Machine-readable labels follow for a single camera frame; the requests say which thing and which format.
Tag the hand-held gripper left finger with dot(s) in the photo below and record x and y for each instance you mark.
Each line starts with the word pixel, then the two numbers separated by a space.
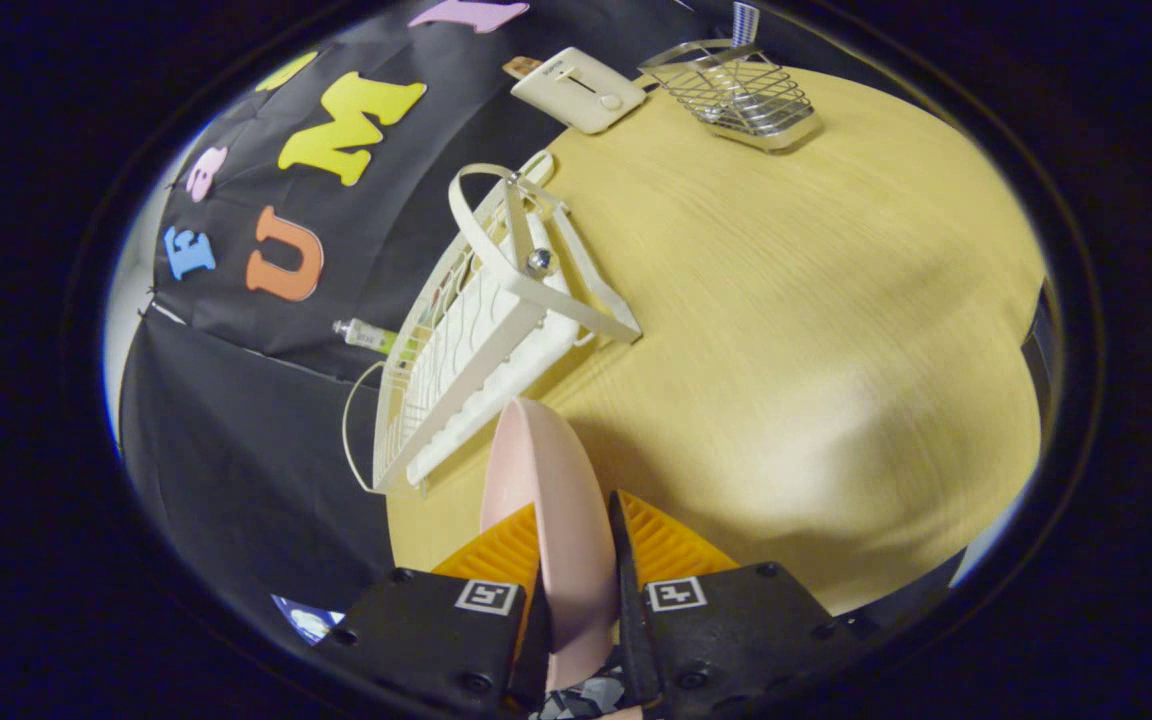
pixel 416 630

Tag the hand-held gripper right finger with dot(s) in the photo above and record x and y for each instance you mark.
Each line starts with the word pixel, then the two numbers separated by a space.
pixel 628 640

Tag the pink plate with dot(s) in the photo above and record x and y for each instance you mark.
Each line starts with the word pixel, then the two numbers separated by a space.
pixel 556 500

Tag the green dish soap bottle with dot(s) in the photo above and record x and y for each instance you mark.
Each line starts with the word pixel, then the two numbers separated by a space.
pixel 366 335

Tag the person's patterned clothing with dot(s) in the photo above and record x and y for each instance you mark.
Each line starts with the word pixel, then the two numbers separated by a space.
pixel 576 702

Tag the white toaster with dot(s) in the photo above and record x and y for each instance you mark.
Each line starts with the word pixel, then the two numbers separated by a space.
pixel 576 95

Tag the brown bread slice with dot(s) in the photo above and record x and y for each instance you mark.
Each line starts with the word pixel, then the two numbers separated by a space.
pixel 521 67

